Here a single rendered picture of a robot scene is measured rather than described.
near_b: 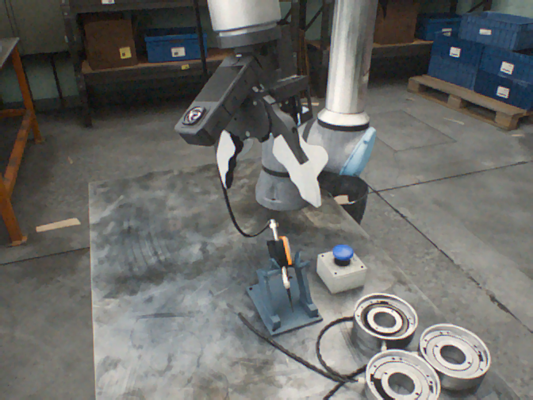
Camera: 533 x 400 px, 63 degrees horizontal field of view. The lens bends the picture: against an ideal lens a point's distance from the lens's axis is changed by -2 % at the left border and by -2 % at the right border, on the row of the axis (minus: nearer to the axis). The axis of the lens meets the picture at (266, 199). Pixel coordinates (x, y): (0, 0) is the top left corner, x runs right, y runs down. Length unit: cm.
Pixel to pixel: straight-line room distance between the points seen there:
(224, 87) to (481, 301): 187
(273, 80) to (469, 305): 177
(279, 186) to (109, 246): 41
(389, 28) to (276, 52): 423
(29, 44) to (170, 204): 322
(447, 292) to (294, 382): 153
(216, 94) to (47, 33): 376
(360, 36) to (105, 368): 76
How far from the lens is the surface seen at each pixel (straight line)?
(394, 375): 74
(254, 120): 50
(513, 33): 434
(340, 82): 96
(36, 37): 422
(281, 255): 76
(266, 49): 52
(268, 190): 109
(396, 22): 477
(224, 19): 49
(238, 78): 48
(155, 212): 112
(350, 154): 98
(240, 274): 91
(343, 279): 86
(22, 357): 202
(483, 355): 80
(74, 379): 186
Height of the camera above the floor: 139
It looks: 31 degrees down
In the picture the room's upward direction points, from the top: straight up
